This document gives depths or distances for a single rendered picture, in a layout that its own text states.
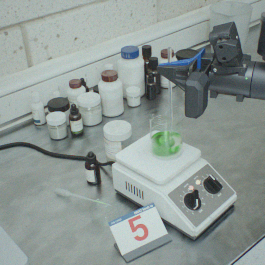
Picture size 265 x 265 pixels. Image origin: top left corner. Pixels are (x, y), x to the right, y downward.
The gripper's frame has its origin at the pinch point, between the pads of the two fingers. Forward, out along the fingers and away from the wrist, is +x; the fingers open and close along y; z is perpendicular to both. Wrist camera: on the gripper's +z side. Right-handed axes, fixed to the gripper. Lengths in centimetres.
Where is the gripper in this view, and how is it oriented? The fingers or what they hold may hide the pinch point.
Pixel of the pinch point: (177, 70)
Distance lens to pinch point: 72.8
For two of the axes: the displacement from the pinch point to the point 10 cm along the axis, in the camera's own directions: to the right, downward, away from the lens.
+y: -3.9, 5.2, -7.6
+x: -9.2, -1.7, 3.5
